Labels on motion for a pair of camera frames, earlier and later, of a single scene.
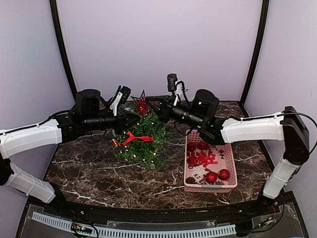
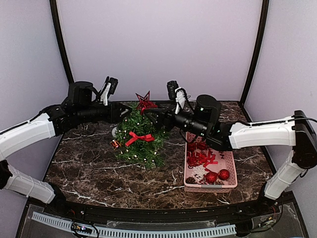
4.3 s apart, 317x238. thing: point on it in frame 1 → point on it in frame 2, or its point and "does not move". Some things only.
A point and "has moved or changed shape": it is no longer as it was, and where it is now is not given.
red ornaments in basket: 200,153 does not move
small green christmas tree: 143,143 does not move
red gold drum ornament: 115,143 does not move
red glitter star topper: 142,103 has moved or changed shape
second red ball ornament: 224,174 does not move
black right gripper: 164,111 → 162,113
